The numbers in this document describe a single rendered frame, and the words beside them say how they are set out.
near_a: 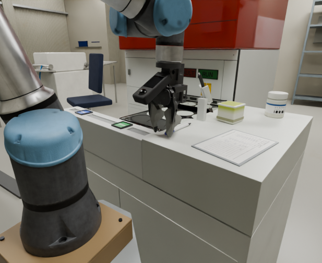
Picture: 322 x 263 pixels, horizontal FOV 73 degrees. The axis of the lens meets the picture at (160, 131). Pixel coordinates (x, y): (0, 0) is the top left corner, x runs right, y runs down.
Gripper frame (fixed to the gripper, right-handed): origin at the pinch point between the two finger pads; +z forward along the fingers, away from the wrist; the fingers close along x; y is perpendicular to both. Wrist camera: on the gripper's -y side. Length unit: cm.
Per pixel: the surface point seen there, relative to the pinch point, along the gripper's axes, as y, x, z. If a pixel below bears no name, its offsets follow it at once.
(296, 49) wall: 612, 92, -28
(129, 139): -4.8, 9.1, 4.0
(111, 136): -4.8, 18.3, 6.2
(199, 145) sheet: 1.6, -12.7, 0.9
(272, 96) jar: 44.8, -17.6, -7.5
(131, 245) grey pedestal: -23.8, -13.7, 16.0
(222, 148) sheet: 4.1, -18.5, 0.7
